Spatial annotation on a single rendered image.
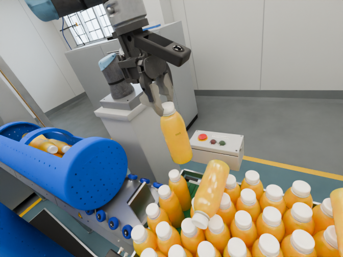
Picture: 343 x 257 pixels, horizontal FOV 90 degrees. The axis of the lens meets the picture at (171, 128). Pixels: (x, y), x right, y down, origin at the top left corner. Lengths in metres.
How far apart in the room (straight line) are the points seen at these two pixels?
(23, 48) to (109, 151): 5.36
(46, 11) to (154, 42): 0.25
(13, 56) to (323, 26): 6.04
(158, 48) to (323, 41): 2.80
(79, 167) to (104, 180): 0.13
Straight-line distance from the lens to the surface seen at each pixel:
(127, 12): 0.39
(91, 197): 0.77
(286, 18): 3.00
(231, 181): 0.57
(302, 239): 0.52
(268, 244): 0.50
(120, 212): 0.82
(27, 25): 6.14
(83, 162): 0.71
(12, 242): 1.20
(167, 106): 0.44
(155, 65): 0.41
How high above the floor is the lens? 1.54
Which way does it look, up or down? 33 degrees down
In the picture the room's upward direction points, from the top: 17 degrees counter-clockwise
